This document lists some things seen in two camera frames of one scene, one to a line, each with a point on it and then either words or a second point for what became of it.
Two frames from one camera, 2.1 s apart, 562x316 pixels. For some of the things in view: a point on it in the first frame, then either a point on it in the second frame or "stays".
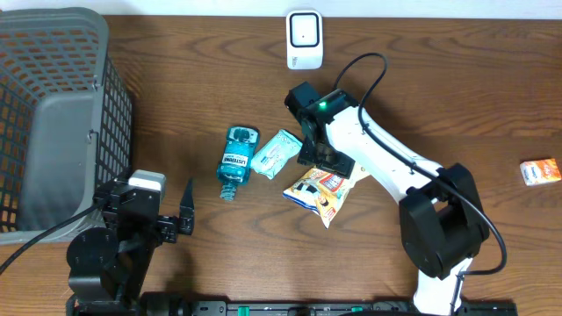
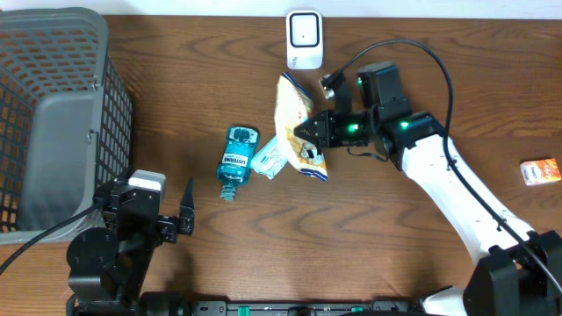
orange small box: (540, 172) stays
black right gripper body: (325, 157) to (343, 129)
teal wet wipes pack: (276, 154) stays
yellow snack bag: (321, 191) to (293, 103)
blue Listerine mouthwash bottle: (236, 161) stays
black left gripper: (166, 233) stays
